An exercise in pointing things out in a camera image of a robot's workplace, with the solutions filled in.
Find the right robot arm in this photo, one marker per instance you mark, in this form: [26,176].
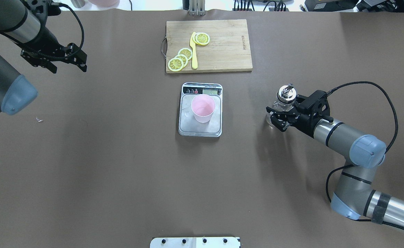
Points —
[354,197]

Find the wooden cutting board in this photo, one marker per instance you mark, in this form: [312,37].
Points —
[228,49]

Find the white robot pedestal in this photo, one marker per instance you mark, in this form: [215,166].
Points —
[195,242]

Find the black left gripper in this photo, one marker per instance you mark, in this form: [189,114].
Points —
[49,38]

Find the glass sauce dispenser bottle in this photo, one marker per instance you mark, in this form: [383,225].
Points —
[284,100]

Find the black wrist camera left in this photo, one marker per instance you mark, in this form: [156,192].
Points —
[42,7]

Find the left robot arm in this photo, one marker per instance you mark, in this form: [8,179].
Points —
[24,23]

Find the yellow plastic knife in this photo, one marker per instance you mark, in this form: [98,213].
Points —
[194,61]

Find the grey digital kitchen scale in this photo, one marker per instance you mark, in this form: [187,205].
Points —
[187,124]

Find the middle lemon slice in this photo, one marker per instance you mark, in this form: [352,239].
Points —
[183,58]

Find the upper lemon slice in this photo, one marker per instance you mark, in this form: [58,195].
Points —
[187,52]

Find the aluminium frame post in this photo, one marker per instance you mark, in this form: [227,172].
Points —
[196,7]

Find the pink plastic cup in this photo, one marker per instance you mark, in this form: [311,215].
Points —
[203,107]

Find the lemon slice near handle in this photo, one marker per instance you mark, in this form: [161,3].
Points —
[175,65]

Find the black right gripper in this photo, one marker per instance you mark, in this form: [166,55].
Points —
[302,120]

